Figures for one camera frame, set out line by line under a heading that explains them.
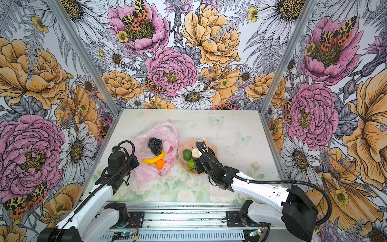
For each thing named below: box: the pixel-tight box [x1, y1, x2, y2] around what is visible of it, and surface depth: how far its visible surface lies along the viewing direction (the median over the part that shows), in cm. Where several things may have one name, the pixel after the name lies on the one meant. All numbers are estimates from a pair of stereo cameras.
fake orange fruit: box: [156, 159, 165, 170], surface depth 91 cm
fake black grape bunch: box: [147, 137, 163, 156], surface depth 100 cm
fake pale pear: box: [191, 146, 201, 159], surface depth 81 cm
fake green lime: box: [182, 149, 193, 161], surface depth 92 cm
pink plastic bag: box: [131, 121, 179, 182], surface depth 96 cm
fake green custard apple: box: [187, 158, 196, 171], surface depth 87 cm
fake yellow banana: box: [141, 148, 166, 165], surface depth 96 cm
